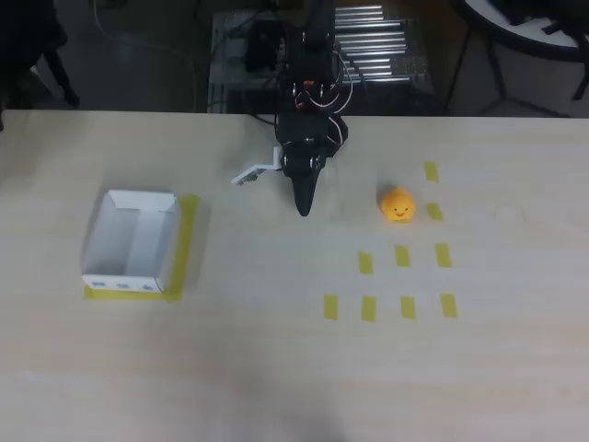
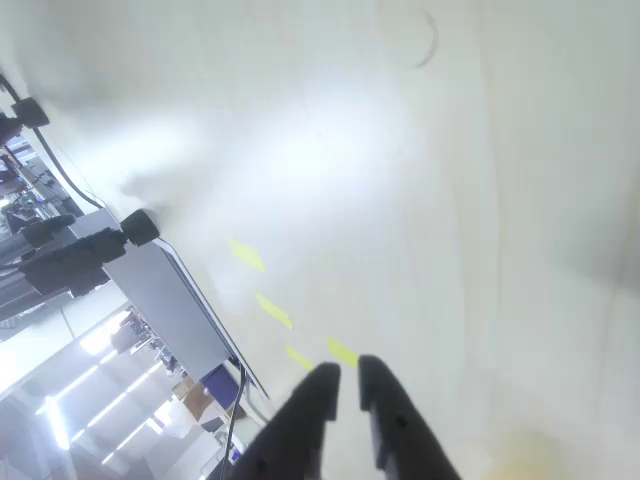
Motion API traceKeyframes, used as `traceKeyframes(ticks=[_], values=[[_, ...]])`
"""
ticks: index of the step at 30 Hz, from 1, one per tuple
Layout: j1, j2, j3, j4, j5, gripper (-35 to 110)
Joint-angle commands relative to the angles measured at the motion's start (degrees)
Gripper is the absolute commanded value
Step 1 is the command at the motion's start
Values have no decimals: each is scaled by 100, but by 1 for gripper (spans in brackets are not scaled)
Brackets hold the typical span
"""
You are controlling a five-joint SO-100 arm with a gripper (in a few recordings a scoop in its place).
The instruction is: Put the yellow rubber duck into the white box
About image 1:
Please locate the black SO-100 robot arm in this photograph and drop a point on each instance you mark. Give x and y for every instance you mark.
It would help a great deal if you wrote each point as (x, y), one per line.
(301, 129)

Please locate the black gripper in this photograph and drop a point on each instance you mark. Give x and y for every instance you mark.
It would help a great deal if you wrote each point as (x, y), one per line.
(302, 177)

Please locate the yellow tape strip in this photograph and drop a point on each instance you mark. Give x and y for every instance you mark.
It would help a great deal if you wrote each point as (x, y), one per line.
(368, 308)
(434, 211)
(408, 307)
(365, 263)
(431, 171)
(443, 255)
(448, 305)
(331, 307)
(402, 256)

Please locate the metal roller rack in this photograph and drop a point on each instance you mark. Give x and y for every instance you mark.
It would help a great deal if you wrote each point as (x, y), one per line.
(377, 60)

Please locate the white round table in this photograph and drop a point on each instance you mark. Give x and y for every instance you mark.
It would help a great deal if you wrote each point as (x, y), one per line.
(520, 32)

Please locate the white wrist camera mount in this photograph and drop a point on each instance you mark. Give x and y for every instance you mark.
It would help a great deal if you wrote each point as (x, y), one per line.
(250, 174)

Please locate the yellow rubber duck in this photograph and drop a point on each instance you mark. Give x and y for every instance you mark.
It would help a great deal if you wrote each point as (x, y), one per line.
(398, 205)

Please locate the black office chair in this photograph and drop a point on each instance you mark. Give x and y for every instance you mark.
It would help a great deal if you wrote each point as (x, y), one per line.
(23, 27)

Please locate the black bag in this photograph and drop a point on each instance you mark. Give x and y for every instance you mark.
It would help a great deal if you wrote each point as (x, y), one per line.
(570, 18)

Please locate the white cardboard box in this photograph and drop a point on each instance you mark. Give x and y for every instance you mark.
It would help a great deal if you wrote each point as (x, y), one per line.
(138, 239)

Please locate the yellow tape square outline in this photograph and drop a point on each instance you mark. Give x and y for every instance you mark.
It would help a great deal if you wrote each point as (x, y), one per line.
(186, 239)

